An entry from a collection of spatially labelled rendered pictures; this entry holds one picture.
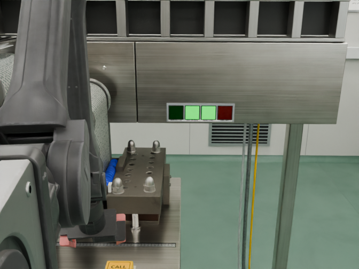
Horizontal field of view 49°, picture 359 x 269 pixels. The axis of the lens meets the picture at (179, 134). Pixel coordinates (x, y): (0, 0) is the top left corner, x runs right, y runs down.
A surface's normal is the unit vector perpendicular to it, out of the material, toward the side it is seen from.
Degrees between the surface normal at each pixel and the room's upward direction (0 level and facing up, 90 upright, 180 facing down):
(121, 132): 90
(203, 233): 0
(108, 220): 30
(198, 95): 90
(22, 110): 44
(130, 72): 90
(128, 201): 90
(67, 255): 0
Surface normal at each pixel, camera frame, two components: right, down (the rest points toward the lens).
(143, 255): 0.00, -0.94
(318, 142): -0.01, 0.33
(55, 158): 0.07, -0.63
